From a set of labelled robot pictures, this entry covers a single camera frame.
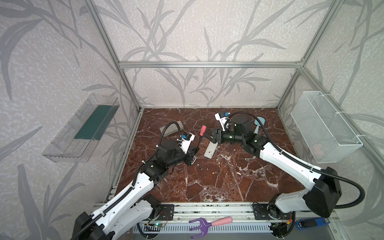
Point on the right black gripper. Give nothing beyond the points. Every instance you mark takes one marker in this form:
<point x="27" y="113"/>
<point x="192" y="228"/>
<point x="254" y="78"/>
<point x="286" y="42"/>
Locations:
<point x="218" y="135"/>

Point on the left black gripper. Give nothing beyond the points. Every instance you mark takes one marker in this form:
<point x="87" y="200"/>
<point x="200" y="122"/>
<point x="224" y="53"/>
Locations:
<point x="192" y="151"/>

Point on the pink handled screwdriver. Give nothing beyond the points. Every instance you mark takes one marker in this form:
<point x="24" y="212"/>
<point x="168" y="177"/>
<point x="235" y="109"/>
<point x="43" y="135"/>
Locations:
<point x="201" y="135"/>

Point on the white remote control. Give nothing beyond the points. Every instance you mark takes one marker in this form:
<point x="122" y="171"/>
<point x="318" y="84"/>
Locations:
<point x="192" y="161"/>
<point x="211" y="148"/>

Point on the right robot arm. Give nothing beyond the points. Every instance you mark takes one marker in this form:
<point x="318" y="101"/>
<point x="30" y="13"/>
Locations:
<point x="321" y="192"/>

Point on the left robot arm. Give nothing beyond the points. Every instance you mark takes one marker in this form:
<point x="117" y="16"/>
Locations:
<point x="134" y="204"/>

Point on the grey glasses case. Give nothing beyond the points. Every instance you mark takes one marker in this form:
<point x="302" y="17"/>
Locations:
<point x="173" y="129"/>

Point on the purple pink garden fork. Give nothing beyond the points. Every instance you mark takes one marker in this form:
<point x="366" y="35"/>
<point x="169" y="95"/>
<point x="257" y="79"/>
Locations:
<point x="204" y="225"/>

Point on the blue black device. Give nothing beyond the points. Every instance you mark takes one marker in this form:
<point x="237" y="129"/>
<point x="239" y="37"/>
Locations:
<point x="312" y="223"/>

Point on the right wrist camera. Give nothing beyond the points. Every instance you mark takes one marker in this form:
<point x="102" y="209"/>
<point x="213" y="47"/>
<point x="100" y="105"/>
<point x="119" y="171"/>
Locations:
<point x="222" y="118"/>

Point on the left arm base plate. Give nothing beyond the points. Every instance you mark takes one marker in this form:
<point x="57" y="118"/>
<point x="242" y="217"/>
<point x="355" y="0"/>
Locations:
<point x="163" y="212"/>

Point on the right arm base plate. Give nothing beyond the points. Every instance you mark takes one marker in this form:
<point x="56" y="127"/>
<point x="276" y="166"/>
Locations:
<point x="261" y="211"/>

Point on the clear acrylic wall shelf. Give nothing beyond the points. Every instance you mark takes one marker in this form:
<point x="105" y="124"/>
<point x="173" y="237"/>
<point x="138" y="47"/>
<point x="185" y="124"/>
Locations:
<point x="78" y="139"/>

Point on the white wire mesh basket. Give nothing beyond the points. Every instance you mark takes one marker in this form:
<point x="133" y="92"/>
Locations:
<point x="325" y="131"/>

